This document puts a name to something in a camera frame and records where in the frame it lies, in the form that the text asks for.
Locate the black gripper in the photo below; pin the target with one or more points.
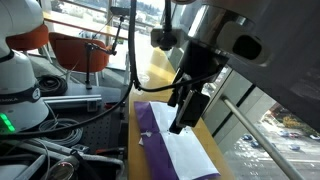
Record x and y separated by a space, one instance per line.
203 63

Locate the purple cloth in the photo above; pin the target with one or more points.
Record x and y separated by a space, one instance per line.
173 150

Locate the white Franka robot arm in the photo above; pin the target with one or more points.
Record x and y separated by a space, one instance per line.
20 73

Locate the black clamp red tab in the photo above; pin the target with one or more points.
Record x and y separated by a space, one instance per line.
115 105
110 151

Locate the metal window handrail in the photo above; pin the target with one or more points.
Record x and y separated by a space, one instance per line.
256 133

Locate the black perforated robot table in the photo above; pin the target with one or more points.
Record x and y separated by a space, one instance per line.
100 130

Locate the aluminium extrusion bar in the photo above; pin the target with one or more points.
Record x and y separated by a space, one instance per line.
70 100

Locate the orange chair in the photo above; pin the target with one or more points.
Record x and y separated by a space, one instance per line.
78 53
28 38

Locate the black camera stand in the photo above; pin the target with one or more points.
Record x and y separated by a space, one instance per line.
88 66

